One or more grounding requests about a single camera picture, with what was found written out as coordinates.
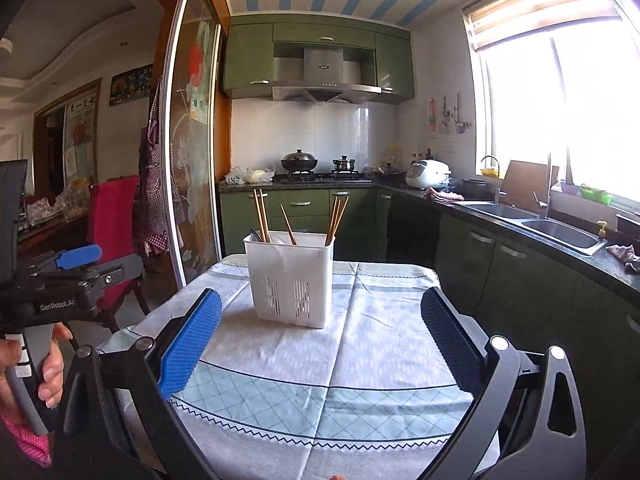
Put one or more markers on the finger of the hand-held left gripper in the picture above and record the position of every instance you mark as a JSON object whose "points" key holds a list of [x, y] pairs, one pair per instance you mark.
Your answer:
{"points": [[77, 256], [117, 272]]}

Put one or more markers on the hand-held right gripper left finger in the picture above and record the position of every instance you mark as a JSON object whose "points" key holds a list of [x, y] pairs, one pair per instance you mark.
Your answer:
{"points": [[192, 340]]}

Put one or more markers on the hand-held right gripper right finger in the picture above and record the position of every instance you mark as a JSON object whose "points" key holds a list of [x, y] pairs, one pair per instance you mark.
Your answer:
{"points": [[452, 345]]}

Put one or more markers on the white plastic utensil holder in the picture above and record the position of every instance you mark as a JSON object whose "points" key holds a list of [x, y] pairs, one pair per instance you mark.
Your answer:
{"points": [[290, 270]]}

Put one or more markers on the bundle of wooden chopsticks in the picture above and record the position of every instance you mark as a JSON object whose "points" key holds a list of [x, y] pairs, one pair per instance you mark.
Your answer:
{"points": [[260, 210]]}

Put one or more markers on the person's left forearm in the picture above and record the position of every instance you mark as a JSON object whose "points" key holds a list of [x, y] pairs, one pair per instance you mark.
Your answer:
{"points": [[25, 442]]}

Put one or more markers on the person's left hand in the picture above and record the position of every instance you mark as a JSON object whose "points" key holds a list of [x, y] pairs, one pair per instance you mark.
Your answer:
{"points": [[54, 370]]}

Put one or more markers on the wooden sideboard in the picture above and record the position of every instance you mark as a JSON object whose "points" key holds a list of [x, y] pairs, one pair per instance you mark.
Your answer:
{"points": [[55, 232]]}

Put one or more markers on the chair with red cover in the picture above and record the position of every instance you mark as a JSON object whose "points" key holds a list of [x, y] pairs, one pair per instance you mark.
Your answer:
{"points": [[112, 220]]}

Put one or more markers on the group of glassware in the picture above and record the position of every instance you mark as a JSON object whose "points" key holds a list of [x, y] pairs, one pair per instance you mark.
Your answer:
{"points": [[55, 205]]}

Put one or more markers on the dark green sink cabinet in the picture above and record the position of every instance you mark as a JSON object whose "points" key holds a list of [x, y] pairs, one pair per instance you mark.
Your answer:
{"points": [[525, 285]]}

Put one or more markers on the checked apron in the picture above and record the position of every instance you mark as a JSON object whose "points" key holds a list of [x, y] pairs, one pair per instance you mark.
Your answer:
{"points": [[152, 185]]}

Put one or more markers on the pale checked tablecloth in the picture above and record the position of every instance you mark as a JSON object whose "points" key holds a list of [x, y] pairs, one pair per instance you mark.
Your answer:
{"points": [[350, 360]]}

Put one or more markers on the flower print glass sliding door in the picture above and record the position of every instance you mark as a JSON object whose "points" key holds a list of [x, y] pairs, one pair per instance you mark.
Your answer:
{"points": [[197, 185]]}

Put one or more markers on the black fork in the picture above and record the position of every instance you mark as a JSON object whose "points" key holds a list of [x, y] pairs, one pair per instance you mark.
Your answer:
{"points": [[254, 235]]}

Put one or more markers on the pink cloth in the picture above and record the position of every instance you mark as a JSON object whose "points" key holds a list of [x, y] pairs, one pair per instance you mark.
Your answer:
{"points": [[442, 195]]}

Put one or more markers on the steel double sink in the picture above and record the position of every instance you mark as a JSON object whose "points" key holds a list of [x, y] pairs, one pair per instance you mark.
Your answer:
{"points": [[560, 235]]}

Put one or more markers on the black cooking pot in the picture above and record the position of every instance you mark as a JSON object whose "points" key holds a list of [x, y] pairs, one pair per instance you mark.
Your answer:
{"points": [[472, 187]]}

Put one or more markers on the black stone countertop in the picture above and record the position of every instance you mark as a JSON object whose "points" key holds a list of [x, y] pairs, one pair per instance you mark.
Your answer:
{"points": [[400, 191]]}

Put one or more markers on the white plastic bag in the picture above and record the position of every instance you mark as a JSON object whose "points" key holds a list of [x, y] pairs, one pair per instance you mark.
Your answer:
{"points": [[250, 176]]}

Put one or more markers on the green drawer cabinet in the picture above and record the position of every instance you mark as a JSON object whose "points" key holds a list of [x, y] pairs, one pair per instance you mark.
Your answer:
{"points": [[300, 210]]}

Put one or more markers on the white rice cooker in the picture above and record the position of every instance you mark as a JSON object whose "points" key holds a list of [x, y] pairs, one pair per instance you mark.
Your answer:
{"points": [[427, 174]]}

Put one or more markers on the yellow faucet basket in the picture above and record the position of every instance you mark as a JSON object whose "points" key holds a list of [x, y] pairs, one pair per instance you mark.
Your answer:
{"points": [[490, 172]]}

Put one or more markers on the wooden cutting board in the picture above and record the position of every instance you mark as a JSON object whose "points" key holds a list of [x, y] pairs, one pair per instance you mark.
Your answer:
{"points": [[522, 182]]}

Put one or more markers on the tall steel faucet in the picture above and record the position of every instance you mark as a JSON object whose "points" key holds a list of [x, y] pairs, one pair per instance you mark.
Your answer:
{"points": [[547, 195]]}

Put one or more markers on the dark framed picture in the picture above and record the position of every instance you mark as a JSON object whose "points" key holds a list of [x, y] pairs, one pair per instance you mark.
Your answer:
{"points": [[130, 86]]}

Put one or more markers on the black pan with lid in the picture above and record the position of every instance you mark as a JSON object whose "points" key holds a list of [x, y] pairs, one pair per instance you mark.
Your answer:
{"points": [[390, 170]]}

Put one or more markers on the grey rag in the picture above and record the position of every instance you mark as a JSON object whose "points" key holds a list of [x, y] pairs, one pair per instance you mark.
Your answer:
{"points": [[625, 256]]}

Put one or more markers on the purple bowl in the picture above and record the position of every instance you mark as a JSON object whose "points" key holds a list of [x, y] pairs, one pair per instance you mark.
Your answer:
{"points": [[570, 188]]}

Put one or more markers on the glass jar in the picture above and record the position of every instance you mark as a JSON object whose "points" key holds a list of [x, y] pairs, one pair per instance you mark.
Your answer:
{"points": [[393, 155]]}

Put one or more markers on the black wok with lid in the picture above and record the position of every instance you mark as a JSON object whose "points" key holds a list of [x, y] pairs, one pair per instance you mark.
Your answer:
{"points": [[299, 162]]}

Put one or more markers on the gas stove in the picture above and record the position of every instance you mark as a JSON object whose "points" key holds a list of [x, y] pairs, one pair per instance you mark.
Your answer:
{"points": [[325, 177]]}

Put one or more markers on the small black pot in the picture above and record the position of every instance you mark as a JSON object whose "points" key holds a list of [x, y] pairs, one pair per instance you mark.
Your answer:
{"points": [[344, 165]]}

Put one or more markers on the window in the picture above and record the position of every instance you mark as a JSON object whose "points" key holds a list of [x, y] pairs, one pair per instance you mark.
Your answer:
{"points": [[575, 120]]}

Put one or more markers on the steel range hood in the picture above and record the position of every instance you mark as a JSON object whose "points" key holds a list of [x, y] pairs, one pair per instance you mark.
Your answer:
{"points": [[322, 72]]}

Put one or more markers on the calligraphy wall poster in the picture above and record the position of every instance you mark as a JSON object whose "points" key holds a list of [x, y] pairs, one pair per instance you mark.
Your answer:
{"points": [[82, 135]]}

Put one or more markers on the white wall socket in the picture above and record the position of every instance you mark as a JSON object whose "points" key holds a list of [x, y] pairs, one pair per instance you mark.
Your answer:
{"points": [[450, 147]]}

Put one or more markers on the wall utensil rack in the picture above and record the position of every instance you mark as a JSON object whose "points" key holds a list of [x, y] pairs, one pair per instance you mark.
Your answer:
{"points": [[459, 120]]}

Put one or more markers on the green wall cabinet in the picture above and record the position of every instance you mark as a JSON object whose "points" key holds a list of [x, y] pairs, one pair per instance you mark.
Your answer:
{"points": [[247, 57]]}

